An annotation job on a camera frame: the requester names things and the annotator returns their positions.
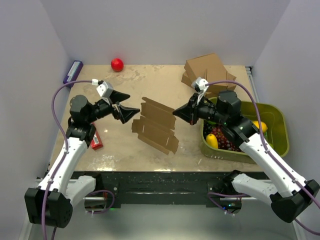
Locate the purple rectangular box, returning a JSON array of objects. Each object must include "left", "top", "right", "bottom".
[{"left": 62, "top": 60, "right": 84, "bottom": 84}]

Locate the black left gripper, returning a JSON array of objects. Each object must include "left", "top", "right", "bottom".
[{"left": 87, "top": 90, "right": 140, "bottom": 124}]

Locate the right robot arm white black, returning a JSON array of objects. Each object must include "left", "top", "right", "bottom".
[{"left": 173, "top": 90, "right": 320, "bottom": 223}]

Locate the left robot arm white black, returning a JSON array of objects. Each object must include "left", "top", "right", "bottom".
[{"left": 24, "top": 90, "right": 140, "bottom": 228}]

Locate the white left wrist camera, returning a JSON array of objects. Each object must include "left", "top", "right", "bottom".
[{"left": 91, "top": 78, "right": 114, "bottom": 98}]

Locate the folded cardboard box front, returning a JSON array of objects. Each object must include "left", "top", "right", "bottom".
[{"left": 205, "top": 68, "right": 236, "bottom": 94}]

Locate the green plastic tub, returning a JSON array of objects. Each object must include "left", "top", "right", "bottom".
[{"left": 200, "top": 103, "right": 290, "bottom": 164}]

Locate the dark grapes bunch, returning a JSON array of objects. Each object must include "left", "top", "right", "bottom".
[{"left": 203, "top": 121, "right": 216, "bottom": 138}]

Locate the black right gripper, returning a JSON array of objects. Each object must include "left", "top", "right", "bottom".
[{"left": 173, "top": 92, "right": 228, "bottom": 125}]

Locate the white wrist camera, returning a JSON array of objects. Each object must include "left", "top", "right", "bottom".
[
  {"left": 191, "top": 77, "right": 209, "bottom": 105},
  {"left": 91, "top": 78, "right": 114, "bottom": 98}
]

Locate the yellow lemon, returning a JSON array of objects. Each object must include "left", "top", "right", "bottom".
[{"left": 252, "top": 120, "right": 268, "bottom": 133}]

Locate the red rectangular box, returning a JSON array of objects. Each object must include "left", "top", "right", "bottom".
[{"left": 90, "top": 130, "right": 104, "bottom": 151}]

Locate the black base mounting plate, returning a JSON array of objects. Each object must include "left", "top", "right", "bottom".
[{"left": 66, "top": 170, "right": 260, "bottom": 210}]

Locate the red grapes bunch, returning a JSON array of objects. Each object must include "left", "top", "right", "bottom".
[{"left": 211, "top": 125, "right": 242, "bottom": 152}]

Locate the yellow mango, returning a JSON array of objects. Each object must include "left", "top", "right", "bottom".
[{"left": 205, "top": 133, "right": 219, "bottom": 149}]

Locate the folded cardboard box bottom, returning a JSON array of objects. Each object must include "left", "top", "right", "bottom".
[{"left": 181, "top": 72, "right": 236, "bottom": 99}]

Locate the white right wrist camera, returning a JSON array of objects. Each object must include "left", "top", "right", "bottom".
[{"left": 191, "top": 77, "right": 209, "bottom": 105}]

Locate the brown cardboard box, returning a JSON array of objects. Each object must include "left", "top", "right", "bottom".
[{"left": 131, "top": 97, "right": 179, "bottom": 155}]

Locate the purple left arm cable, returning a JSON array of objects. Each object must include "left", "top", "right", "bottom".
[{"left": 41, "top": 79, "right": 97, "bottom": 240}]

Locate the red apple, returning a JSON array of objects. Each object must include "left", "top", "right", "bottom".
[{"left": 110, "top": 58, "right": 124, "bottom": 72}]

